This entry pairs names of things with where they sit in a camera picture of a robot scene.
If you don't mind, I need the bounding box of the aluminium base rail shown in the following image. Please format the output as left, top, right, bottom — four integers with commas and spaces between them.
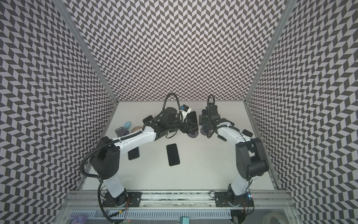
61, 190, 294, 221

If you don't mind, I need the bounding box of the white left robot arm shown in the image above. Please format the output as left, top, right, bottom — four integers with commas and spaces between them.
80, 105, 198, 207

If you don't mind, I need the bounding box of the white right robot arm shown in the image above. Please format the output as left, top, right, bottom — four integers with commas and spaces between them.
199, 94, 269, 207

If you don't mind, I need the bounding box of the aluminium corner post left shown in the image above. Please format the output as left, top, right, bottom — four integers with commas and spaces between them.
52, 0, 118, 104

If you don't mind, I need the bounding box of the light blue earbuds case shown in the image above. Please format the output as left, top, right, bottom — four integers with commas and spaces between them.
123, 121, 131, 130

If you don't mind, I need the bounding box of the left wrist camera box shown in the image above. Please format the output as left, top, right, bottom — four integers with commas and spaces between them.
180, 105, 192, 121

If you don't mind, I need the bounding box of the clear packing tape roll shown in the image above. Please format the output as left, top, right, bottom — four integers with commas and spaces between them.
131, 126, 142, 133

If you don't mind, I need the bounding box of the aluminium corner post right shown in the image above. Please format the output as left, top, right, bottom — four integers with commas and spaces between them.
244, 0, 297, 105

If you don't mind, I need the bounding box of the aluminium corner post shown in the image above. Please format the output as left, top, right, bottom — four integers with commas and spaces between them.
52, 0, 118, 104
244, 0, 297, 105

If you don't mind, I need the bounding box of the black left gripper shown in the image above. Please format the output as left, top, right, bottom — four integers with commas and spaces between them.
167, 117, 200, 134

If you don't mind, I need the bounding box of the purple round stand purple phone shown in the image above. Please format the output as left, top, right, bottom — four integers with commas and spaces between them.
187, 131, 199, 138

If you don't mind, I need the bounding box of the purple phone on stand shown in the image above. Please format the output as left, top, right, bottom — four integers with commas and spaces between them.
186, 111, 198, 125

